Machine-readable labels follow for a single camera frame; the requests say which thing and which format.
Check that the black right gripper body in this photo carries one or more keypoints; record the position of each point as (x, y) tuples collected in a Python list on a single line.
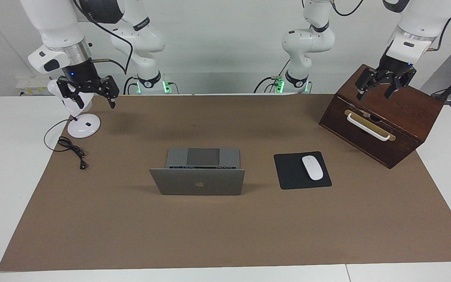
[(80, 74)]

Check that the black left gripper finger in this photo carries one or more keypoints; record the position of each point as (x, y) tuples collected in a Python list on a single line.
[(394, 87), (366, 82)]

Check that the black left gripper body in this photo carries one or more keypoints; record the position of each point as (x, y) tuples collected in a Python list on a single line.
[(397, 68)]

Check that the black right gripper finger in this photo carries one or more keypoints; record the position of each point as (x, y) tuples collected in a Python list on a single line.
[(77, 98), (112, 92)]

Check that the grey aluminium laptop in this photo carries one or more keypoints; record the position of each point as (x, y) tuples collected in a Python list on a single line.
[(198, 184)]

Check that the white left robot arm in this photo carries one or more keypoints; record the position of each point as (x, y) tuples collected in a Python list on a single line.
[(417, 19)]

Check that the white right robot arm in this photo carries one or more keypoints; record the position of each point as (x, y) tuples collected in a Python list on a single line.
[(57, 23)]

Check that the dark wooden drawer box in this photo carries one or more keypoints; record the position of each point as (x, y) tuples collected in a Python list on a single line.
[(405, 109)]

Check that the white desk lamp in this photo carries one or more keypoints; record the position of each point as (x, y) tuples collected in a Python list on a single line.
[(84, 127)]

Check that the white power strip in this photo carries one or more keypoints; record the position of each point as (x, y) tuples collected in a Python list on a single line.
[(29, 87)]

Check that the white computer mouse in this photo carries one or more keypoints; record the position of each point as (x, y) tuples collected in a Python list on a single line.
[(312, 167)]

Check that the black mouse pad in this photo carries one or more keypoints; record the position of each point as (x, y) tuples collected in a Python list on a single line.
[(288, 172)]

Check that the brown table mat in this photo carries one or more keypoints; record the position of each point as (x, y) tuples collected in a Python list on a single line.
[(210, 235)]

